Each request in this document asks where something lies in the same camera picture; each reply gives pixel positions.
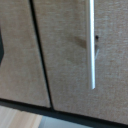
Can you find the brown drawer front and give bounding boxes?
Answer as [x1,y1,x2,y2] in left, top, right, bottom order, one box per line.
[32,0,128,126]
[0,0,52,109]

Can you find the black framed drawer cabinet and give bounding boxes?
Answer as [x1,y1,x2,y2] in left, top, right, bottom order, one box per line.
[0,0,128,128]

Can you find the silver drawer handle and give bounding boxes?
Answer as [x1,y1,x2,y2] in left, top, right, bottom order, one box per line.
[85,0,101,91]

